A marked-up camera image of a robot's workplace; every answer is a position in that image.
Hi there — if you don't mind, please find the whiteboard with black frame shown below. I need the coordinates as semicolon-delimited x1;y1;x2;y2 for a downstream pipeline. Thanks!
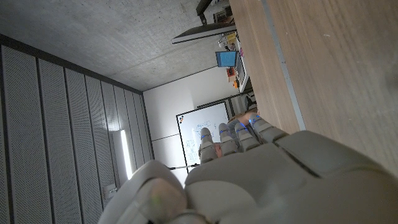
175;101;231;170

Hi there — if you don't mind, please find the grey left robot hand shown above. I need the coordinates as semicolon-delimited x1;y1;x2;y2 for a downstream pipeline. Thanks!
98;113;398;224

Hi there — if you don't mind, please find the seated person grey shirt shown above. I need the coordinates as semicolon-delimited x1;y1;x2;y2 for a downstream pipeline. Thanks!
226;108;259;133

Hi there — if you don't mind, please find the black computer monitor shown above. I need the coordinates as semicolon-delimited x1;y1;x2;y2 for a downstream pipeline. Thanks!
172;0;237;45

